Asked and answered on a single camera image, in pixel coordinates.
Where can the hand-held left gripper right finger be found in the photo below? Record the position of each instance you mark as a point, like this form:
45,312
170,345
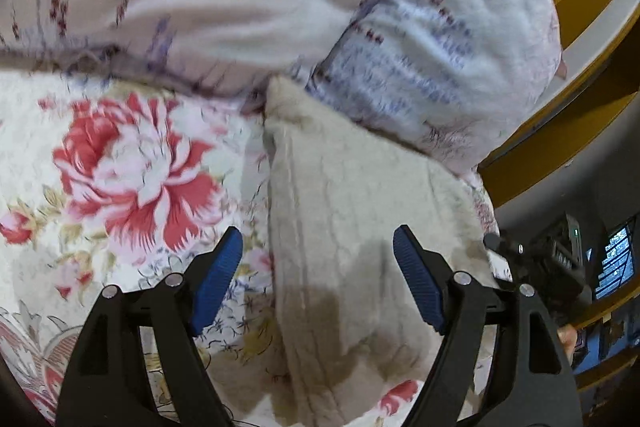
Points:
417,279

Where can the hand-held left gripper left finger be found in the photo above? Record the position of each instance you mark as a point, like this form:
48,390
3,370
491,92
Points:
217,277

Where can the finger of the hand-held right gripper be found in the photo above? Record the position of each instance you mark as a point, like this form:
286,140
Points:
502,247

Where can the barred window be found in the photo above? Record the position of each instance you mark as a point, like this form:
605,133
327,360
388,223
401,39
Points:
617,257

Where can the wooden shelf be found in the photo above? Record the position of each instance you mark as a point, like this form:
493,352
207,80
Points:
607,307

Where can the red floral bed sheet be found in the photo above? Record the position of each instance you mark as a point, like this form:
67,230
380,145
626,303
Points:
150,167

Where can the white blue-flowered pillow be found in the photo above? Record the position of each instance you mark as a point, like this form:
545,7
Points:
450,47

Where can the yellow wooden bed frame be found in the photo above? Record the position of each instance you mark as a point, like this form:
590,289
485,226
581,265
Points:
565,142

